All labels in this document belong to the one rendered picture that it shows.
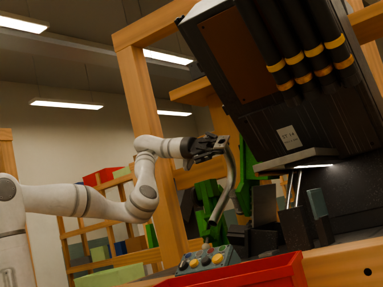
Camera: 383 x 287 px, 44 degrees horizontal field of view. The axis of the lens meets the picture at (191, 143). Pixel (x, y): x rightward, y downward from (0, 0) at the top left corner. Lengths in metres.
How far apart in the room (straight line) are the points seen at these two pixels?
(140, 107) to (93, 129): 8.85
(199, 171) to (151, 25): 0.65
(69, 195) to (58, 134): 8.90
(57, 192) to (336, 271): 0.74
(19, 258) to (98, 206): 0.26
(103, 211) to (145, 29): 0.97
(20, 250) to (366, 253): 0.79
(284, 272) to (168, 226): 1.18
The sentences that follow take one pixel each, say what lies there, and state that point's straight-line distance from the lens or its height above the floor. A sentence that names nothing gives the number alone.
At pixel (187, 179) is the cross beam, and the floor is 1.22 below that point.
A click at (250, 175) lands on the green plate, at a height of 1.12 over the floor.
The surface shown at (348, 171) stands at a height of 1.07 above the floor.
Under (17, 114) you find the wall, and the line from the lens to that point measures 9.82.
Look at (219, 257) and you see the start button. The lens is 1.18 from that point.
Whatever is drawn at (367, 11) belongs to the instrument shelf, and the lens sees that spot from 1.58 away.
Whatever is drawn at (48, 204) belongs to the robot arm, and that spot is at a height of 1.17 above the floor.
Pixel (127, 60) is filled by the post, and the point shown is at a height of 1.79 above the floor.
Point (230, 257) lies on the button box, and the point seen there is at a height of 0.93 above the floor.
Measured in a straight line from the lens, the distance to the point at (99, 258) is 7.90.
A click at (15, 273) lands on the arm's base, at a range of 1.24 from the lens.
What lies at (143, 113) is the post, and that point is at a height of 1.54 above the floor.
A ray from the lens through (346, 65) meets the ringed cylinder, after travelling 1.13.
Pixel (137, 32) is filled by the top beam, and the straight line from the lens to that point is 2.12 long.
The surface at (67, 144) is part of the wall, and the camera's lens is 10.28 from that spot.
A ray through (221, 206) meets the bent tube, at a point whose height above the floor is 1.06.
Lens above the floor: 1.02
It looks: 10 degrees up
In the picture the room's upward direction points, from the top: 14 degrees counter-clockwise
